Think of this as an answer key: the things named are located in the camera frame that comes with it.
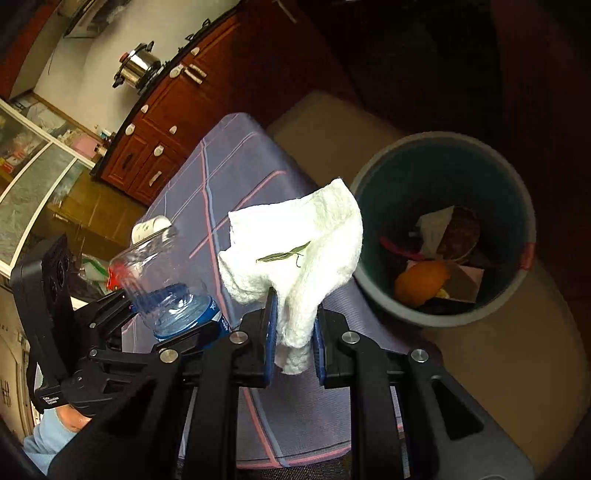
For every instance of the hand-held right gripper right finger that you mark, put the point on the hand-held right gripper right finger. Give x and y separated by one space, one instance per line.
319 350

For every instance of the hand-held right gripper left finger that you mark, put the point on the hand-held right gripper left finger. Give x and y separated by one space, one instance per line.
271 341

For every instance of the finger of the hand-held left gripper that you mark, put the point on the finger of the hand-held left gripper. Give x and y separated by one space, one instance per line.
184 344
104 311

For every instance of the clear plastic bottle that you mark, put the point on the clear plastic bottle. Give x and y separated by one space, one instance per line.
157 267

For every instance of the white paper towel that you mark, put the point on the white paper towel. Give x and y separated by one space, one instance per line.
323 221

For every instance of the grey bin with green inside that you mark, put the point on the grey bin with green inside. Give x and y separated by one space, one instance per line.
392 184

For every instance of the person's left forearm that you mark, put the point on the person's left forearm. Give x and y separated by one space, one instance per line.
46 443

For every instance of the green and white plastic bag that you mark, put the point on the green and white plastic bag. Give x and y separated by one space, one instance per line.
94 272

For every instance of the white appliance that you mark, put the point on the white appliance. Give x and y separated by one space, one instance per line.
14 360

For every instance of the green leaf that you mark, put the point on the green leaf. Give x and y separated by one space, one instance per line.
281 256

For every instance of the white paper cup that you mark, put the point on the white paper cup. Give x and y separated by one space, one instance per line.
150 227

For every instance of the orange peel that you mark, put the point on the orange peel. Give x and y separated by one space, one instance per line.
420 281

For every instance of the red snack packet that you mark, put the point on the red snack packet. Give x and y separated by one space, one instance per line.
397 247

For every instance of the white framed glass door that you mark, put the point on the white framed glass door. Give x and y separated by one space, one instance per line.
32 184

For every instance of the crumpled white paper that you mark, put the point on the crumpled white paper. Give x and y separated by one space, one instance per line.
431 228

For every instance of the pink box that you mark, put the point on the pink box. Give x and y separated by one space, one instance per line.
83 146

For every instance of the brown paper bowl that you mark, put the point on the brown paper bowl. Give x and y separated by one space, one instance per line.
459 230

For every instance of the grey plaid table cloth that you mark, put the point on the grey plaid table cloth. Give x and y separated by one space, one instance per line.
240 152

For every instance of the black countertop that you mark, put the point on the black countertop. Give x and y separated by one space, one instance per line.
152 94

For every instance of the red-brown drawer cabinet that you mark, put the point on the red-brown drawer cabinet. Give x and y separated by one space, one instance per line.
217 92

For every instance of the stainless steel pot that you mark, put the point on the stainless steel pot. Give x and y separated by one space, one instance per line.
138 67

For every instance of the grey range hood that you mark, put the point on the grey range hood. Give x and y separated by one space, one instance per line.
87 18

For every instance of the wooden wall cabinet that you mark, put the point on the wooden wall cabinet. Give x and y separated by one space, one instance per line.
23 41

